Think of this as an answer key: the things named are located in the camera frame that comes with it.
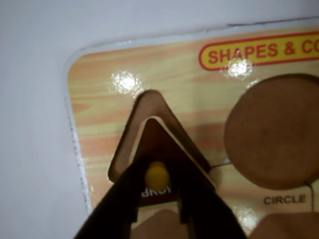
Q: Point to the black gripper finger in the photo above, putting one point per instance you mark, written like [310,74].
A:
[112,211]
[211,214]

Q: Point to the brown triangle piece yellow pin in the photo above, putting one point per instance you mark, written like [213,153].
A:
[154,139]

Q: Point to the wooden shape puzzle board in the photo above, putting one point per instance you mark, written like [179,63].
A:
[99,99]

